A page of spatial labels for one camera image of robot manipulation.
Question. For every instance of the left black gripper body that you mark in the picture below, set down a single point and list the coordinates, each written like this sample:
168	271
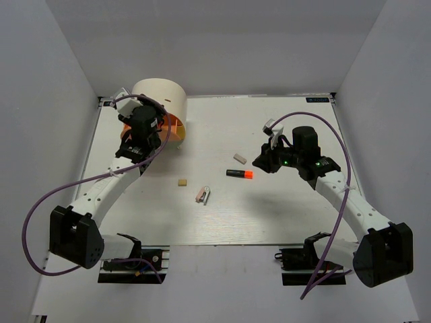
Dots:
124	119

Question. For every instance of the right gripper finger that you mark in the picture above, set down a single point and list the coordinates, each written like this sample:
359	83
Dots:
263	161
274	166

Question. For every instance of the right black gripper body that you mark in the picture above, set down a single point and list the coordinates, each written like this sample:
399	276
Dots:
288	157

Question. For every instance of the orange cap black highlighter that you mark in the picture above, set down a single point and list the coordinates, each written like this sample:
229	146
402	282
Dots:
246	174

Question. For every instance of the orange organizer drawer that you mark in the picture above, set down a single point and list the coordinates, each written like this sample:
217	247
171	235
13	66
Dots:
178	130

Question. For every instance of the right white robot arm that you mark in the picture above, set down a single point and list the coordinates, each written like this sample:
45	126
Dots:
383	250

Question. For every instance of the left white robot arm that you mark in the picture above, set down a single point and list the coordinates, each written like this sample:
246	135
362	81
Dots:
74	230

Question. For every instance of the grey white eraser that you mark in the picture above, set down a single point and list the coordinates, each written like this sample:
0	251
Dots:
240	159

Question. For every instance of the cream cylindrical desk organizer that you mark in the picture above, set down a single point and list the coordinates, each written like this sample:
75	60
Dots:
167	93

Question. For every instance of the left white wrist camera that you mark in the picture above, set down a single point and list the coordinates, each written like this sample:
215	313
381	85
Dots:
123	104

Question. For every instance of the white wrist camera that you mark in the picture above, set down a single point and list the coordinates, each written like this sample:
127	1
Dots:
123	104
273	130

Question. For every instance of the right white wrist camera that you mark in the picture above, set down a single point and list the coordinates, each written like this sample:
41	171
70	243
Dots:
273	130

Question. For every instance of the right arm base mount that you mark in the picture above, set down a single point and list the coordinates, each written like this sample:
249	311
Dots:
296	270

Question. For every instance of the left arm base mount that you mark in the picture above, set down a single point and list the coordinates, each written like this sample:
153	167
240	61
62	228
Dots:
150	268

